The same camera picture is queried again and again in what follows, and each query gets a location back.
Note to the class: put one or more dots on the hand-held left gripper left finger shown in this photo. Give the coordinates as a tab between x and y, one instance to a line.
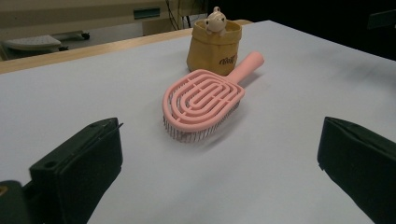
81	161

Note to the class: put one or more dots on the white wheeled base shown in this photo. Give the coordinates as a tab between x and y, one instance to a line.
31	43

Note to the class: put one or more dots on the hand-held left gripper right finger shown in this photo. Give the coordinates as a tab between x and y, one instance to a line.
361	161

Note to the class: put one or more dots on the small cream bear figurine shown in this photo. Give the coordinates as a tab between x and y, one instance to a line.
215	21

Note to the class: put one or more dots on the grey label on desk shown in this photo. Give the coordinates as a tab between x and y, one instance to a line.
147	13

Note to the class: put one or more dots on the pink hairbrush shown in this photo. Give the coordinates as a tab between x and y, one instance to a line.
249	65

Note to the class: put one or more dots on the wooden table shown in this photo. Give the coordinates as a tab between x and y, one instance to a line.
62	56

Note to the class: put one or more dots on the wooden desk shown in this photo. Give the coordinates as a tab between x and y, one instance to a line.
93	12

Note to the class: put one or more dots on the white table sheet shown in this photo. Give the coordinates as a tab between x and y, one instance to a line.
280	130

